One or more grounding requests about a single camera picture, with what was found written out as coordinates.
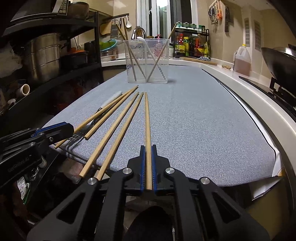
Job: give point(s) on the blue dish cloth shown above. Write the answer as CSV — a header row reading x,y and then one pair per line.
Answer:
x,y
203,58

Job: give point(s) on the window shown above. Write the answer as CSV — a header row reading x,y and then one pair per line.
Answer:
x,y
161,16

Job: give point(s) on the white paper roll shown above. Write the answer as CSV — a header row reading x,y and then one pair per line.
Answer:
x,y
23,90

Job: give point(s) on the white paper sheet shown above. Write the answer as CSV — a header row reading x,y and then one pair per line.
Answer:
x,y
266,185

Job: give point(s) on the black pot with orange lid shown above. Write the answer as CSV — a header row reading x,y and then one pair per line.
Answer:
x,y
75,58

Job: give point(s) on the brown bowl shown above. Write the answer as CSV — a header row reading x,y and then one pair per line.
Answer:
x,y
78,10

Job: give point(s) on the stainless steel stockpot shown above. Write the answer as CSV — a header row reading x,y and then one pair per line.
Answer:
x,y
42,60

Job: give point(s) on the black microwave oven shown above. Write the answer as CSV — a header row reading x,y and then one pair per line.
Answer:
x,y
34,11

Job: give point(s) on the wall vent grille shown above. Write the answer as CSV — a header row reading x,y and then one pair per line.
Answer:
x,y
257,34
246,31

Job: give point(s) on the hanging kitchen tools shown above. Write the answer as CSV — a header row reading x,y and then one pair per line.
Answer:
x,y
215,11

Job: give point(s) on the row of green-lidded spice jars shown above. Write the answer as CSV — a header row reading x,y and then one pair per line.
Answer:
x,y
192,26

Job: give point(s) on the grey fabric table cover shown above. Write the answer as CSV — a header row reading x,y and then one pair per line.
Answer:
x,y
196,115

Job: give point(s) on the black gas stove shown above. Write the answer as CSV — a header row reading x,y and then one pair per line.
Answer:
x,y
282,95

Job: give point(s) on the row of sauce bottles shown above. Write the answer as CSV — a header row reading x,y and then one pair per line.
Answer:
x,y
189,46

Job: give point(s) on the white jar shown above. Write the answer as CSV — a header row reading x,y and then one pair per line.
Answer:
x,y
171,51

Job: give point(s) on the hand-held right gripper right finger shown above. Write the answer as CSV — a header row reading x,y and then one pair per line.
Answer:
x,y
154,166

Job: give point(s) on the plastic oil jug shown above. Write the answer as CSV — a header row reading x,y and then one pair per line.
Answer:
x,y
242,62

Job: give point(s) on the metal grater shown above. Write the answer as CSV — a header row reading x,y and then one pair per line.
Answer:
x,y
114,29

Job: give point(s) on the black wok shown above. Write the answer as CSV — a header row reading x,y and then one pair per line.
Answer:
x,y
279,62

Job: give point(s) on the green colander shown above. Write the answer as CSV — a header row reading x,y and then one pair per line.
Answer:
x,y
108,45

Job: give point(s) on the white ladle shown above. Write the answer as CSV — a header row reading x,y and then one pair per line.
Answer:
x,y
128,22

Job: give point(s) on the clear plastic utensil container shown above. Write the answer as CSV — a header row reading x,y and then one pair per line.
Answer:
x,y
159,60

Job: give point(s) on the black kettle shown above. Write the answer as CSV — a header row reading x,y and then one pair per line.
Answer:
x,y
90,51

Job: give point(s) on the chrome faucet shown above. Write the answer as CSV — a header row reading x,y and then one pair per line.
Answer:
x,y
138,31

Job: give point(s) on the ginger piece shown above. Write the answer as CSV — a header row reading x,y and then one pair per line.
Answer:
x,y
226,67

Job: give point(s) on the wooden cutting board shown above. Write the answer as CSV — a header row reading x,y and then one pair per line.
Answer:
x,y
201,62

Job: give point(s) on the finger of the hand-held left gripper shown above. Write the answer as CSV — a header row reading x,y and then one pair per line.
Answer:
x,y
60,134
50,129

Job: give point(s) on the wooden chopstick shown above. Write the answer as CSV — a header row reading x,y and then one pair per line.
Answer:
x,y
120,136
97,115
104,121
148,129
108,136
172,30
120,31
125,27

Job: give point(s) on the black metal shelving rack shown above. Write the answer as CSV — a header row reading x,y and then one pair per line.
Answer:
x,y
76,71

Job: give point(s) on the hanging cleaver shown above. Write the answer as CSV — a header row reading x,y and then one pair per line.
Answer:
x,y
229,19

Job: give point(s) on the black spice rack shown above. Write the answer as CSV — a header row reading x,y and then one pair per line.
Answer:
x,y
207,44

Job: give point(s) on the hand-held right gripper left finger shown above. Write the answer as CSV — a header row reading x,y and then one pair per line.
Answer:
x,y
143,166

